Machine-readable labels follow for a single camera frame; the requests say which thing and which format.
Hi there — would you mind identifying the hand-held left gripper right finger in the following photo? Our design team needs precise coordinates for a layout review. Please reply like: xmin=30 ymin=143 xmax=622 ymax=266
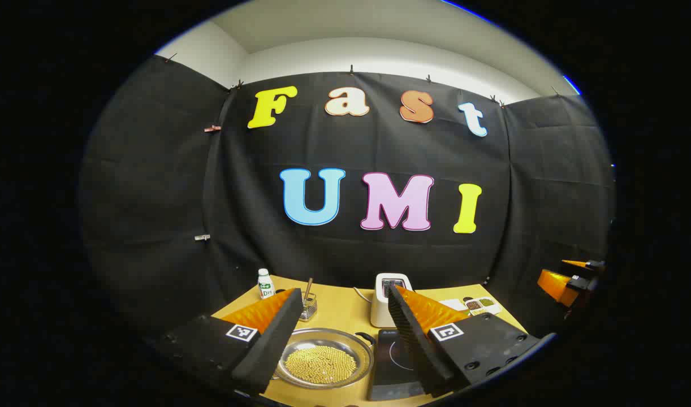
xmin=386 ymin=284 xmax=555 ymax=399

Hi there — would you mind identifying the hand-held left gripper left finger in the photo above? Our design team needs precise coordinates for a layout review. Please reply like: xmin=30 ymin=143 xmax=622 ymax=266
xmin=153 ymin=287 xmax=304 ymax=396

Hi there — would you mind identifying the black induction cooktop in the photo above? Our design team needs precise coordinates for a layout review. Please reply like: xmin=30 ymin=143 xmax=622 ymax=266
xmin=368 ymin=329 xmax=431 ymax=402

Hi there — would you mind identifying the stainless steel pot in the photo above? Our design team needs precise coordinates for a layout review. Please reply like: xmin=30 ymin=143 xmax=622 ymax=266
xmin=275 ymin=328 xmax=375 ymax=389

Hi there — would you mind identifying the white toaster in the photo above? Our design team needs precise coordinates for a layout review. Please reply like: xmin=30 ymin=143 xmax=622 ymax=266
xmin=370 ymin=273 xmax=414 ymax=328

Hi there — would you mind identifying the pile of soybeans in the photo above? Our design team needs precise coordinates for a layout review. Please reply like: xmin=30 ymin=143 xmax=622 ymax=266
xmin=283 ymin=345 xmax=357 ymax=385

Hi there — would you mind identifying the white divided bean dish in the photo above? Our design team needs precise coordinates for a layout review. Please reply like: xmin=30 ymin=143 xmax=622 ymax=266
xmin=464 ymin=297 xmax=503 ymax=316

